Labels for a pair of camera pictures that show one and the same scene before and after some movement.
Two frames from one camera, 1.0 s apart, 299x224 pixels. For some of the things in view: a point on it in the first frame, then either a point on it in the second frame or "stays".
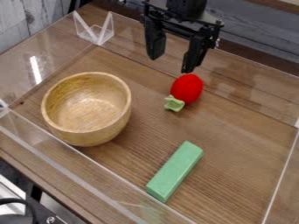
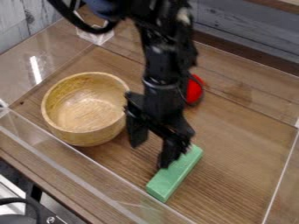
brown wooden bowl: (86, 107) stays
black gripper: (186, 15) → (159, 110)
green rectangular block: (174, 171) stays
